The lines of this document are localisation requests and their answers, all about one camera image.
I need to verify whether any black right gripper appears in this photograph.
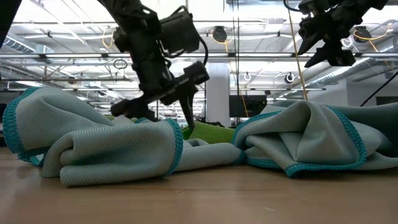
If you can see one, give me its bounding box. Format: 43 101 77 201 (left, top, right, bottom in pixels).
297 0 363 68

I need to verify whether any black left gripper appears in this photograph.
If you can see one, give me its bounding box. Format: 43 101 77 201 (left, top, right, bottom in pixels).
110 46 210 131

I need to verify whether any green microfiber towel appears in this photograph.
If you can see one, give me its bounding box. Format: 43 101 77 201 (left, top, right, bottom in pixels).
104 114 236 145

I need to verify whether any light blue microfiber towel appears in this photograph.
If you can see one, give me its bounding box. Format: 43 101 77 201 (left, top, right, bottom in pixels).
2 86 245 187
231 100 398 179

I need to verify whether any white building pillar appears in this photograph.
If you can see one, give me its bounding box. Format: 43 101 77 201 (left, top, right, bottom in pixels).
206 63 231 127

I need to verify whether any yellow hanging strap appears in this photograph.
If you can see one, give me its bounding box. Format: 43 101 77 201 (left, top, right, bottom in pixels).
287 0 308 101

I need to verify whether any ceiling cable reel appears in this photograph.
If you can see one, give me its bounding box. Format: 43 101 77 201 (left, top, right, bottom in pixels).
212 26 228 44
354 26 373 44

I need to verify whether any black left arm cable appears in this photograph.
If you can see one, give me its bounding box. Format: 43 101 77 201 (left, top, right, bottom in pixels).
167 35 209 68

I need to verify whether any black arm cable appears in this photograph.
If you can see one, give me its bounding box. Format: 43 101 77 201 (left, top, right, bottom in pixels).
360 70 398 107
167 35 209 68

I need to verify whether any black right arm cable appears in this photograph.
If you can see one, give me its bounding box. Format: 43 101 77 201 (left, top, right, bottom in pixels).
360 70 398 107

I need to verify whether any black cable loop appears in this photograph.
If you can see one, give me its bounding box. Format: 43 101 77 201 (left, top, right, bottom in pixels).
113 58 129 70

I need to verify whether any thin yellow hanging cord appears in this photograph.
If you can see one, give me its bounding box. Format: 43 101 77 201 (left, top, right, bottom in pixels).
241 93 249 118

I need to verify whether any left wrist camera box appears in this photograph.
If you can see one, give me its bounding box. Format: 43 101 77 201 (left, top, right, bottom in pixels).
160 5 201 54

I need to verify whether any dark wall window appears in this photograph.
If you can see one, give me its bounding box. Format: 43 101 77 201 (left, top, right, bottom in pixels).
375 96 398 108

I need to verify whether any black wall monitor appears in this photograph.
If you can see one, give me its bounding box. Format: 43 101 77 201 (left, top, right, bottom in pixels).
229 95 268 118

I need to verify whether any thin black hanging cable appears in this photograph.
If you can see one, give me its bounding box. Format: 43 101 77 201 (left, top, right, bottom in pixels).
236 0 241 125
231 0 235 65

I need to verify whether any silver air duct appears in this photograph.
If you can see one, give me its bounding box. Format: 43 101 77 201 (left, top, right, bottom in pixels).
2 34 37 54

